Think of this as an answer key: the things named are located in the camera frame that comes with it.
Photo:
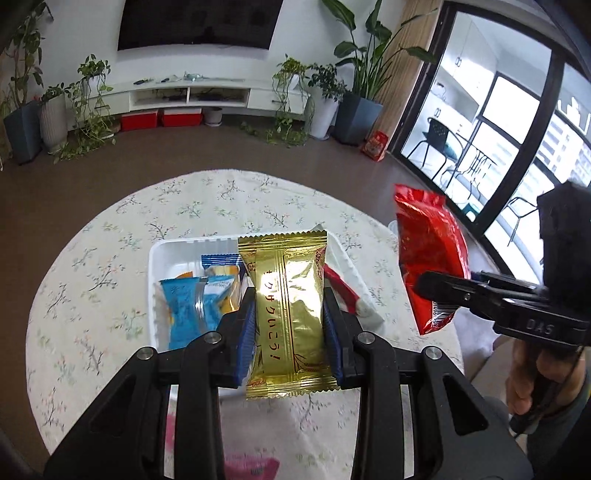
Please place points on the green stool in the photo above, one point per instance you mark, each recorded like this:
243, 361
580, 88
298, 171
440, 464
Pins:
471, 209

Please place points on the orange snack packet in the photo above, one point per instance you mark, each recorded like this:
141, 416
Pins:
184, 275

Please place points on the blue square planter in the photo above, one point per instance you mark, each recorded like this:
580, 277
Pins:
358, 120

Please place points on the tall white planter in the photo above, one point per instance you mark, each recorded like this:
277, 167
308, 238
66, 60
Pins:
323, 115

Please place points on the white ribbed planter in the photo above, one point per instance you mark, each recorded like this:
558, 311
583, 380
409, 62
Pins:
53, 124

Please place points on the white and red snack packet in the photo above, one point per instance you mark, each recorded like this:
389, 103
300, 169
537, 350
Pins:
344, 288

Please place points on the tall thin-stemmed plant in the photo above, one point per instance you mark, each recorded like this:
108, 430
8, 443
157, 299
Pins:
25, 55

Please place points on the white plastic tray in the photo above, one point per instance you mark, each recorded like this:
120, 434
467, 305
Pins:
175, 258

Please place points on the small round pot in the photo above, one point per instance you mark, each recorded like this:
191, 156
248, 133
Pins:
213, 115

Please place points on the black window frame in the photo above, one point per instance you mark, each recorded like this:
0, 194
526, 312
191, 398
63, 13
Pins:
549, 92

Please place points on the white television cabinet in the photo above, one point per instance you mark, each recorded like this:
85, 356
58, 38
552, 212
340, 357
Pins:
221, 85

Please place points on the large broad-leaf plant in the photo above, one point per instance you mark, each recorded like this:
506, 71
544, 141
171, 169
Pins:
344, 48

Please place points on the gold snack packet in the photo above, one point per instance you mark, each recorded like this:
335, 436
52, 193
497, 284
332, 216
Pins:
295, 314

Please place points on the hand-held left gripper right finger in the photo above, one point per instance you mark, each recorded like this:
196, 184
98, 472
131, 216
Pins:
331, 341

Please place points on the red gift bag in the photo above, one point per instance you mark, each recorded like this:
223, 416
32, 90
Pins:
376, 145

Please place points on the person's right forearm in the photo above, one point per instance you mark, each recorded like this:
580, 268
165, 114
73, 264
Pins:
558, 438

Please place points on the red storage box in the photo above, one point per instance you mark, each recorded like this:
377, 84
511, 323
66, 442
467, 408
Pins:
138, 121
181, 117

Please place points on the black balcony chair teal seat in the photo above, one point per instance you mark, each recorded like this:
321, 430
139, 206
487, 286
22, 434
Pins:
436, 134

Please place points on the pink snack packet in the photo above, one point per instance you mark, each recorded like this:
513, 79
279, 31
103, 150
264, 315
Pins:
251, 467

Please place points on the small leafy plant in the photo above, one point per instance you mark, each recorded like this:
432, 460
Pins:
325, 78

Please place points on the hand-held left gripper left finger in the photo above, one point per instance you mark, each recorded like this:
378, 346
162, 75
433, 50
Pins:
247, 337

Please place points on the trailing pothos plant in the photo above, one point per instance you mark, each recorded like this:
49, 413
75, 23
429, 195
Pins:
94, 67

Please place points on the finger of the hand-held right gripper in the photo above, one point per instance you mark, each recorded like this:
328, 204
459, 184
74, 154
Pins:
443, 286
508, 284

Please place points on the small white object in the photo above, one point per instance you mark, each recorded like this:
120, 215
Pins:
392, 226

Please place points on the blue snack packet clear edge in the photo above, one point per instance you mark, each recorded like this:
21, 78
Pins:
182, 314

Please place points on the glossy red snack packet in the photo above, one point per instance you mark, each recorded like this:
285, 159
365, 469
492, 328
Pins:
429, 240

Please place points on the grey-blue planter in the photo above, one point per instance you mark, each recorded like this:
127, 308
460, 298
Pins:
23, 134

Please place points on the white balcony cabinet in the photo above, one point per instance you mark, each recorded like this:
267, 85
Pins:
461, 46

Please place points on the beige curtain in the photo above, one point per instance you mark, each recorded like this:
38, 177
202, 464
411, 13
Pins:
406, 69

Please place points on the person's right hand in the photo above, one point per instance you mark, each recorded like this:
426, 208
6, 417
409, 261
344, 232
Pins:
519, 378

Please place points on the trailing vine plant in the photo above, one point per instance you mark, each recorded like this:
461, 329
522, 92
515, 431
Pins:
288, 69

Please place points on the light blue snack packet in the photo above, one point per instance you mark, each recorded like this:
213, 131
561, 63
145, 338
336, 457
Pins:
217, 300

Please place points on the black wall television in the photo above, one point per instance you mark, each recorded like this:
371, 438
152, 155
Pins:
198, 23

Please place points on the blue and yellow cake packet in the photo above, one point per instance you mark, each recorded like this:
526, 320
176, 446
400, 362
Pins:
221, 264

